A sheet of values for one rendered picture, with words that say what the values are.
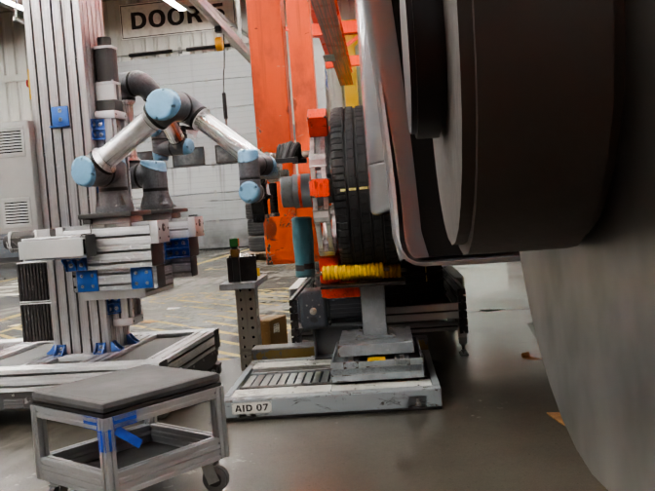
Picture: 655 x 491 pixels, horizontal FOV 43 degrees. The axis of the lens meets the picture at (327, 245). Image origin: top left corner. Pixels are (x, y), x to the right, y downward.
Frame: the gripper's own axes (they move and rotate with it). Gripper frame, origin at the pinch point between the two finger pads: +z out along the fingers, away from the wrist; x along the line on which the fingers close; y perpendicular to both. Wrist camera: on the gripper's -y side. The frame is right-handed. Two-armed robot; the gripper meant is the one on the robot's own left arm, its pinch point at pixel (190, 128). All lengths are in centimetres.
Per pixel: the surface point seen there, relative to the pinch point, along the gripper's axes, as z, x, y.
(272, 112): -30, 63, -8
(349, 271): -74, 122, 56
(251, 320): -23, 53, 93
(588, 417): -353, 237, 21
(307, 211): -23, 80, 38
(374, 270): -70, 131, 55
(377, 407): -95, 144, 103
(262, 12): -30, 55, -54
